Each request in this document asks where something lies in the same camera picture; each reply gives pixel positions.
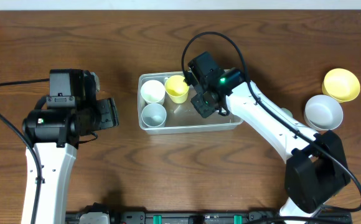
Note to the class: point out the pale green spoon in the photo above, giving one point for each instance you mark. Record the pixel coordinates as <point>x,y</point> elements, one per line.
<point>287,112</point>

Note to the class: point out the clear plastic container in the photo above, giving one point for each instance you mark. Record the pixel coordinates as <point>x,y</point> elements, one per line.
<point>182,118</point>

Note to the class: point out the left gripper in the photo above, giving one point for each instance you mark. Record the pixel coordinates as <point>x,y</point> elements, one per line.
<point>108,112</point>

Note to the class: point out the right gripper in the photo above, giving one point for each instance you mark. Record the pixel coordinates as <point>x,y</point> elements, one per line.
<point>202,104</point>

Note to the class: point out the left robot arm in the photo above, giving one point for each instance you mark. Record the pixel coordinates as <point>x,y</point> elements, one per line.
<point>54,128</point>

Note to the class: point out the grey bowl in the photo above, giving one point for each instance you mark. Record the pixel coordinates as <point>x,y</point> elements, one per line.
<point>323,113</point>

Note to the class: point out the yellow bowl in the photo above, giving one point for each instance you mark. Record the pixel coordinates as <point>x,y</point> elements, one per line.
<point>341,84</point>

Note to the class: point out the white bowl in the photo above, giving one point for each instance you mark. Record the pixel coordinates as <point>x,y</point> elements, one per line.
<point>224,111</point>

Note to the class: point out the white cup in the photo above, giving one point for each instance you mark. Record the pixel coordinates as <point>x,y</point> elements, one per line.
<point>153,91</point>

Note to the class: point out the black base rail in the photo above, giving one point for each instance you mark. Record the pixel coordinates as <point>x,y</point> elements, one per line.
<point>99,213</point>

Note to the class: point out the yellow cup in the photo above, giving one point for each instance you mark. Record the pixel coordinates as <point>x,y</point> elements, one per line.
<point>177,89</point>

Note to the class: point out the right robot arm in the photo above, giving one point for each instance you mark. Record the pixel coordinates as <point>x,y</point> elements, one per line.
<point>316,167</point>

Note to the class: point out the grey cup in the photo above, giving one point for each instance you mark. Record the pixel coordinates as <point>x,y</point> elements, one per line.
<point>154,115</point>

